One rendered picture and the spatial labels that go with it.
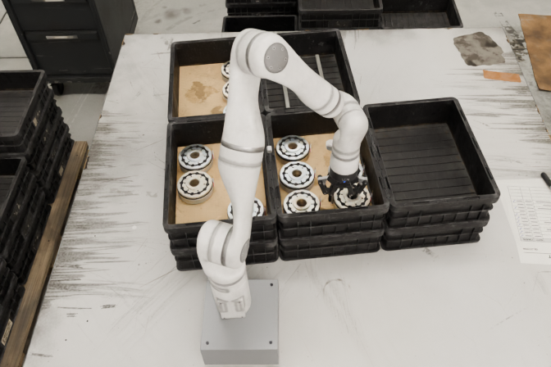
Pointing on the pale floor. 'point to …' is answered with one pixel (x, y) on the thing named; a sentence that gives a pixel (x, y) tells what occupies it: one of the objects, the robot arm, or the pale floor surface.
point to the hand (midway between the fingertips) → (340, 197)
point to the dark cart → (69, 12)
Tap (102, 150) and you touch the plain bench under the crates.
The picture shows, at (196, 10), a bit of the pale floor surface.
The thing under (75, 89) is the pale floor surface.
